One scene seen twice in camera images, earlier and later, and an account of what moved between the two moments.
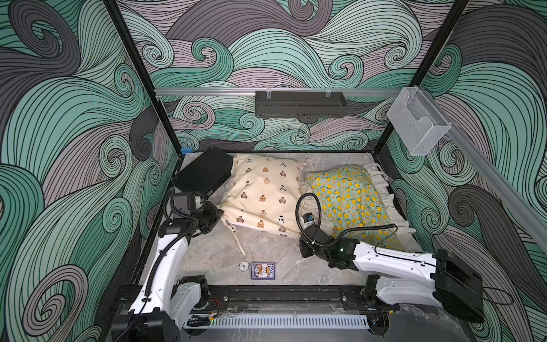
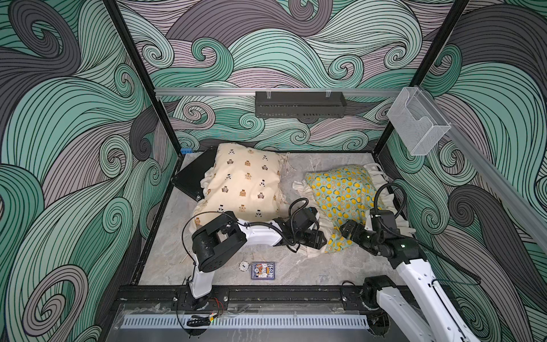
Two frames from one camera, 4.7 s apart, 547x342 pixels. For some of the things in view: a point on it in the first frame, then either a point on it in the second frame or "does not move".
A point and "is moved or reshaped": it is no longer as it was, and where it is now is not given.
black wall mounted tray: [300, 104] does not move
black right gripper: [303, 247] -> [355, 234]
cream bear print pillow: [263, 195] is moved or reshaped
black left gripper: [213, 213] -> [316, 240]
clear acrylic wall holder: [418, 122] does not move
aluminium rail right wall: [532, 217] does not move
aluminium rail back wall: [253, 91] does not move
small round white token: [243, 266] does not move
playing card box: [263, 271] does not move
